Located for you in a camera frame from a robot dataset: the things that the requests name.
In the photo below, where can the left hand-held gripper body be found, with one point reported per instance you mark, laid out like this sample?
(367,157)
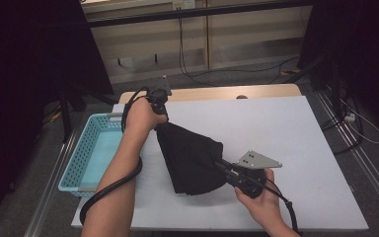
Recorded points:
(159,97)

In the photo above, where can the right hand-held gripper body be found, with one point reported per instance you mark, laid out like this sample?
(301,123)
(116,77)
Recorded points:
(251,179)

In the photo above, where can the black shorts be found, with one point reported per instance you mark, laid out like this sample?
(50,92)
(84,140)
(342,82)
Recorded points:
(190,161)

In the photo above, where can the light blue perforated plastic basket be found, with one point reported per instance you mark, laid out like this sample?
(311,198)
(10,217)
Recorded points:
(92,158)

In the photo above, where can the person's left hand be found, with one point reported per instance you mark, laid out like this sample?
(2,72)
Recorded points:
(143,115)

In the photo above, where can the person's right hand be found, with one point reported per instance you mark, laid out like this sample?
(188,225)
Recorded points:
(263,207)

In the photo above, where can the light wooden table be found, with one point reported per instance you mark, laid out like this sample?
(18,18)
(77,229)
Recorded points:
(210,93)

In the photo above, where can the white table mat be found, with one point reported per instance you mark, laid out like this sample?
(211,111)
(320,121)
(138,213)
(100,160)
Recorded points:
(260,125)

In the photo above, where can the round table grommet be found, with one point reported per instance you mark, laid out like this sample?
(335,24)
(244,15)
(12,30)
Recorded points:
(242,97)

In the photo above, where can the black stand legs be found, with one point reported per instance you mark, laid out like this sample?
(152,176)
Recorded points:
(66,112)

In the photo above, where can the long wooden counter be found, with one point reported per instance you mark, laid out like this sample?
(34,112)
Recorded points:
(243,33)

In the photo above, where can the white power plug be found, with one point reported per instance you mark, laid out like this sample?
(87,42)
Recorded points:
(349,117)

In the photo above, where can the black curtain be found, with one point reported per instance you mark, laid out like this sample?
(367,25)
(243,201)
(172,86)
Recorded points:
(368,49)
(19,65)

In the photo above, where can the white wall socket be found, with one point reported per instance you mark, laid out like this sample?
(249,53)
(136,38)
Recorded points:
(184,4)

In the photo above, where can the black camera stand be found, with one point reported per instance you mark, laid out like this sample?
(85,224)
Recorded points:
(335,82)

